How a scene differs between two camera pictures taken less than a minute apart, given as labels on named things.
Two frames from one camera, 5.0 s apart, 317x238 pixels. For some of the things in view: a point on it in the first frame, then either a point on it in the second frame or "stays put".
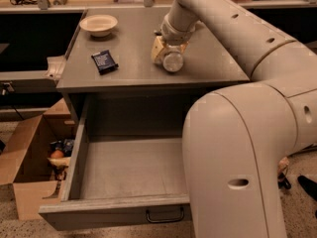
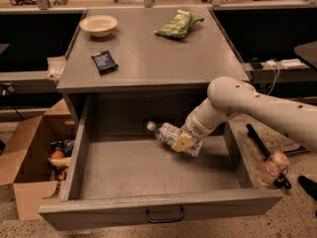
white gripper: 173,34 -> 193,128
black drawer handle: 165,221 stays put
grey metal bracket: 55,65 stays put
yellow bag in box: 59,162 stays put
